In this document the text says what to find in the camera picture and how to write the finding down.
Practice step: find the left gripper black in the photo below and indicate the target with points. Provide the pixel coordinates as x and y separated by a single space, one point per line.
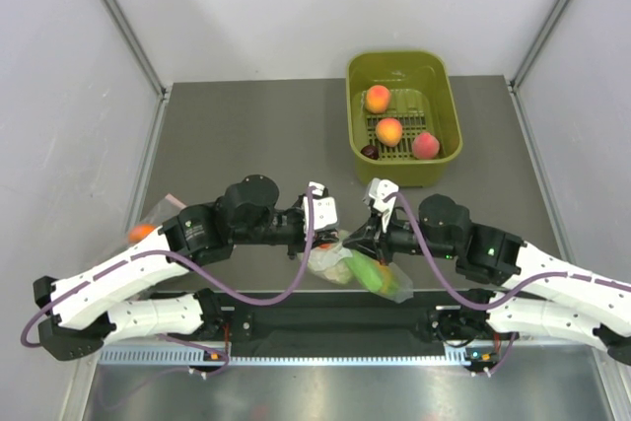
298 246

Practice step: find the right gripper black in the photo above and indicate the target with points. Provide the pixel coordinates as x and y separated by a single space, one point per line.
364 241

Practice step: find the fake green cucumber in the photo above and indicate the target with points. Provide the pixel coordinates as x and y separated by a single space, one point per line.
365 271

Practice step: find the clear zip bag red seal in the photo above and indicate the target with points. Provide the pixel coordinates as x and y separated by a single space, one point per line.
406 286

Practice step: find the fake orange yellow mango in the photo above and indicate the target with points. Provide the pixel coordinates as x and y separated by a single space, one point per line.
389 285

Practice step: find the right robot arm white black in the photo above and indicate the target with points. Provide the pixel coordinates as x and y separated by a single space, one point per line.
498 277

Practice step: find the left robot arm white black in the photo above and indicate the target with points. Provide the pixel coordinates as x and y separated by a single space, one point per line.
80 315

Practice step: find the dark fake plum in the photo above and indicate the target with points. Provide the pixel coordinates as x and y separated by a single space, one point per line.
371 152

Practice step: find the fake peach pink right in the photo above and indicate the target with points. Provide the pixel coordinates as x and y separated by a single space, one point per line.
425 146

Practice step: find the fake peach middle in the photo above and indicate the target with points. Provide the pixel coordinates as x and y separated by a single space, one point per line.
389 131

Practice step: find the fake peach back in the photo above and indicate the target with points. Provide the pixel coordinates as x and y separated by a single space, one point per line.
377 99

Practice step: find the fake orange fruit in bag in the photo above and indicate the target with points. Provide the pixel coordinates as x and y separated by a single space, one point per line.
140 232

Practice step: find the olive green plastic basin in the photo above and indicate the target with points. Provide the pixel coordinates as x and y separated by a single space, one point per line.
421 99

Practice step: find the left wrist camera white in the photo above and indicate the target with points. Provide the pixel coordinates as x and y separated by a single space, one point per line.
321 215

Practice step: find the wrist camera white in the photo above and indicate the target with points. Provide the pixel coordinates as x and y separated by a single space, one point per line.
380 196
321 215

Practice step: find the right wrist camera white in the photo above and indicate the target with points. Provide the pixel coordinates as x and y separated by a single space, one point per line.
380 196

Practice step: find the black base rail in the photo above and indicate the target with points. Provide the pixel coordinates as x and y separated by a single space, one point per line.
344 324

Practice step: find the grey slotted cable duct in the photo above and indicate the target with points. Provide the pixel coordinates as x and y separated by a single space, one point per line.
163 355

